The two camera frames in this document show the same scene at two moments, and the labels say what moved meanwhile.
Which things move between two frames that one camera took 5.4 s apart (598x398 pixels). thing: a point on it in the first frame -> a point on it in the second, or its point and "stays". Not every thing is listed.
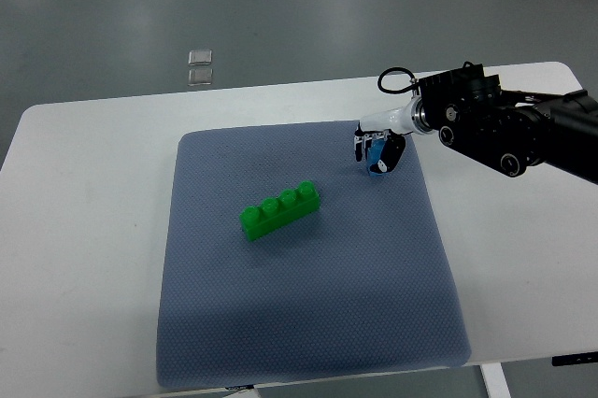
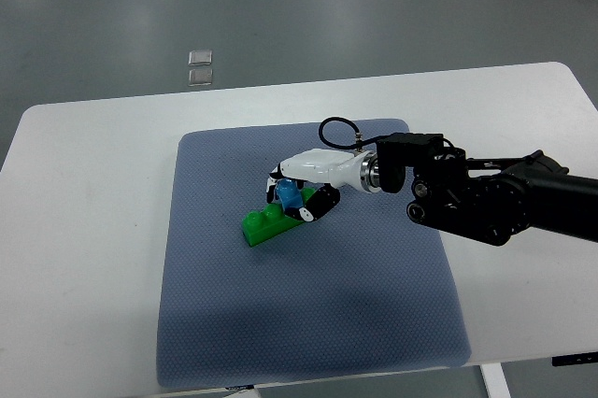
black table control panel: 575,359 stays
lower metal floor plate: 200,77 stays
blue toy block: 373,154 -> 289,194
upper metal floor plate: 203,57 stays
